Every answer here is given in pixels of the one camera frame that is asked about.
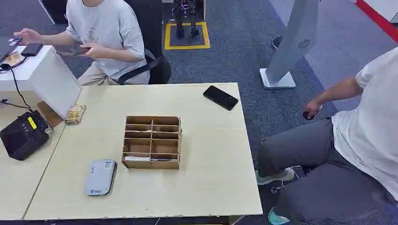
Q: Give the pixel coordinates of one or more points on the grey floor stand with base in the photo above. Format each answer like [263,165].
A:
[289,46]

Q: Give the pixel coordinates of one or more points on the yellow floor tape square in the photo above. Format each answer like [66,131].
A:
[187,35]

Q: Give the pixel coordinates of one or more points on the white card in box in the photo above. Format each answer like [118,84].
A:
[136,158]

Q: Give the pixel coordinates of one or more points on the patterned card stack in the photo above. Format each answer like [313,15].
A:
[75,114]

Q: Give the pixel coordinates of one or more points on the person in white shirt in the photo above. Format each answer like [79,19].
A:
[348,155]

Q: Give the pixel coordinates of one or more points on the small black box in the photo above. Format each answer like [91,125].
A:
[31,49]

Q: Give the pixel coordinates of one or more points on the laptop computer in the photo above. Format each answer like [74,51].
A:
[6,46]

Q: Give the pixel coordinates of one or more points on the black robot legs on floor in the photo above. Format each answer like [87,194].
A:
[186,17]

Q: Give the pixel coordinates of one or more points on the white desk partition box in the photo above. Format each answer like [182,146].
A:
[46,77]

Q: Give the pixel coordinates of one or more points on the black smartphone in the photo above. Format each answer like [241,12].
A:
[220,97]

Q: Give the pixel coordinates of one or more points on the dark card in box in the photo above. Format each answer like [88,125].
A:
[160,159]

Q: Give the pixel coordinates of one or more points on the wooden card box with compartments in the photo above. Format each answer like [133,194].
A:
[152,142]

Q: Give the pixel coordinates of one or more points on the grey flat pouch case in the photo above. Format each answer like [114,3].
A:
[100,177]

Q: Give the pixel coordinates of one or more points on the black office chair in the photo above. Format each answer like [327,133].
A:
[155,62]

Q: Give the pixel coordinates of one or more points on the dark tablet held by person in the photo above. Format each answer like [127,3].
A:
[71,50]

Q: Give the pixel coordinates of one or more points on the seated person at desk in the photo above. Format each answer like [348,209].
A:
[105,40]

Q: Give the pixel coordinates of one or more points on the small black object in hand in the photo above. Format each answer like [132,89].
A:
[307,115]

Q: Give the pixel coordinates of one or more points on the black boxy device yellow label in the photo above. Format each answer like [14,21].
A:
[23,136]

